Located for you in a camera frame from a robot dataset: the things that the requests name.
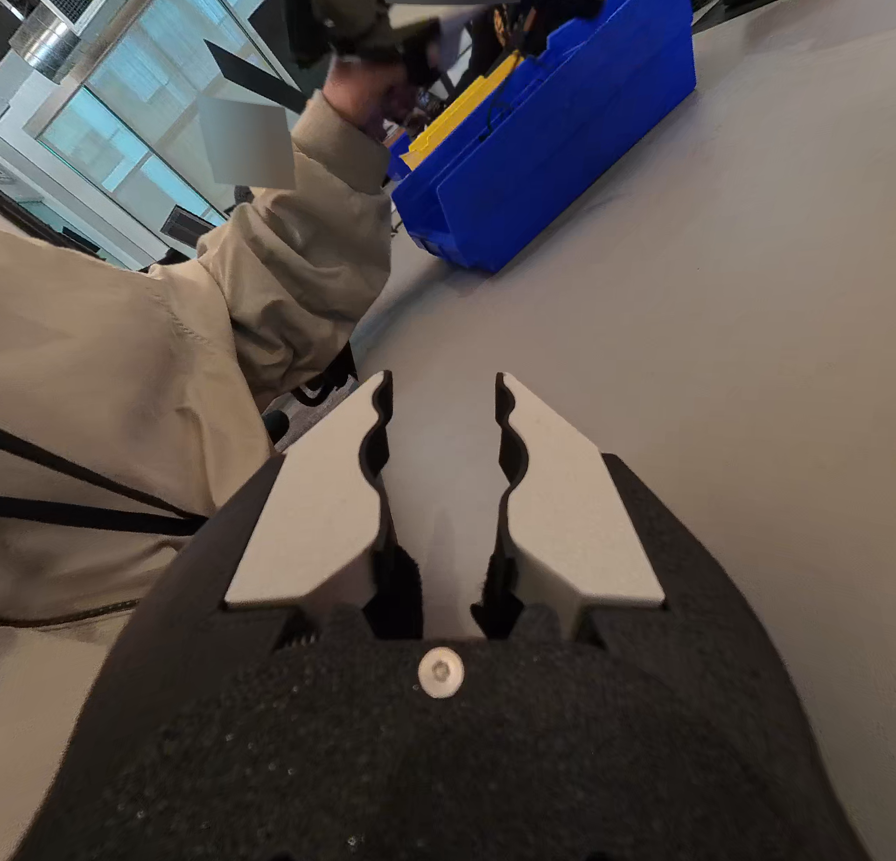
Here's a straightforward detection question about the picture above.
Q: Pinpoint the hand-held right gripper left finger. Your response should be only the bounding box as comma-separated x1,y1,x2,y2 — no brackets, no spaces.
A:
224,370,424,641

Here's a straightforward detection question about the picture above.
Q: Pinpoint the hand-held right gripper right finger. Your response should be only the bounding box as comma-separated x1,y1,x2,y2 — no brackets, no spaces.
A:
470,371,666,643

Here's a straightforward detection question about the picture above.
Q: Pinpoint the person's left forearm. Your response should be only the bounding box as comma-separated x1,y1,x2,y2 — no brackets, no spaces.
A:
143,91,393,410

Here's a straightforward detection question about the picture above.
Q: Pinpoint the grey desk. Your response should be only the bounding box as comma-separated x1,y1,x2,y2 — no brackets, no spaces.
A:
276,0,896,861

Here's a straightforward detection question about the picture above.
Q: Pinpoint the person's left hand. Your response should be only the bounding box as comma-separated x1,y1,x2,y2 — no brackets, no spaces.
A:
323,52,421,141

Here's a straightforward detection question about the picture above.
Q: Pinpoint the yellow plastic bin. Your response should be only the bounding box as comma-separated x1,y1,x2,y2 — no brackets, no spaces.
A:
405,52,526,170

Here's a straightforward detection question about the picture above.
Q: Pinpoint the large window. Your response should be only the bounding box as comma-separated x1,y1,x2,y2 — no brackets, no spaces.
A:
35,0,309,246

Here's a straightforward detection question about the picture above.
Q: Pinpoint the person in beige jacket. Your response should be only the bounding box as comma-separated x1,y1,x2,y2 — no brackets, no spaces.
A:
0,227,284,861

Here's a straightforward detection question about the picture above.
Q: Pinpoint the blue plastic bin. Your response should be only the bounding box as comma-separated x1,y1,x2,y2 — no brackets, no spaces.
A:
388,0,698,275

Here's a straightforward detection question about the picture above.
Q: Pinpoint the black strap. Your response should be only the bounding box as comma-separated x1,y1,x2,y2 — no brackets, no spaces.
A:
0,428,211,536

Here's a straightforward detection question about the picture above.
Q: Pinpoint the metal air duct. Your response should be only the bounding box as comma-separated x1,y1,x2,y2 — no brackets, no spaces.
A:
10,13,79,79

